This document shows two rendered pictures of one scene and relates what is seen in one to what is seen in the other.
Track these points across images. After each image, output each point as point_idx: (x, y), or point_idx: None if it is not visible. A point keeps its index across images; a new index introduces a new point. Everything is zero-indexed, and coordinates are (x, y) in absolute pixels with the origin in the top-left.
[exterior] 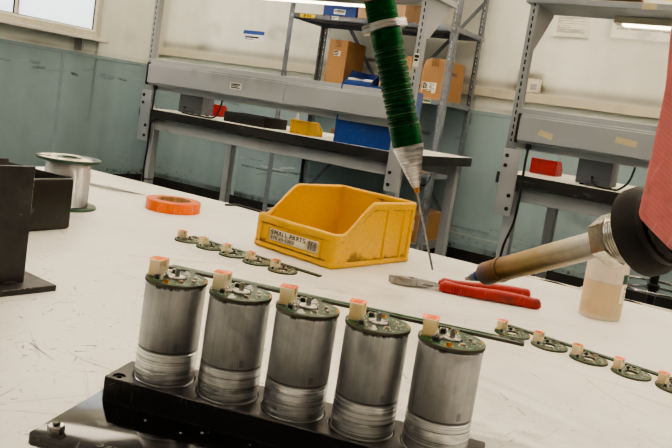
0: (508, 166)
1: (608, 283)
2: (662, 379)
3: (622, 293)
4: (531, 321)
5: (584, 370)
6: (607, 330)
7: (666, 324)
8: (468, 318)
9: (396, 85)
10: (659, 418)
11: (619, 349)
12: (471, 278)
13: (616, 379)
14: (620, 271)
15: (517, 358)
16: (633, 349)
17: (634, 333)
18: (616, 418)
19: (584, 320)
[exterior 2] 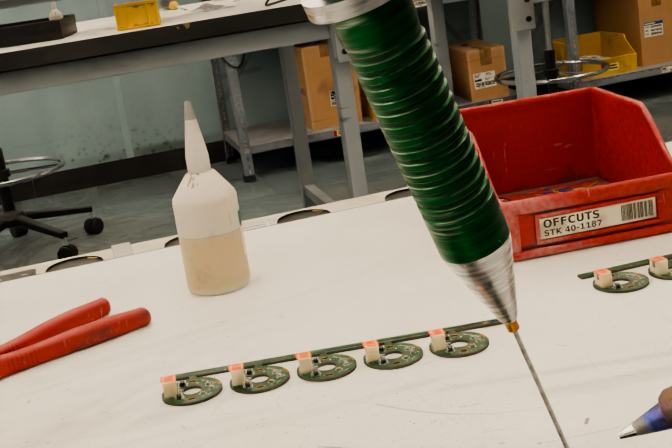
0: None
1: (223, 233)
2: (441, 343)
3: (243, 238)
4: (174, 351)
5: (352, 391)
6: (264, 302)
7: (293, 249)
8: (102, 405)
9: (449, 121)
10: (522, 406)
11: (322, 325)
12: (644, 432)
13: (397, 378)
14: (232, 208)
15: (266, 432)
16: (332, 314)
17: (292, 287)
18: (499, 444)
19: (219, 304)
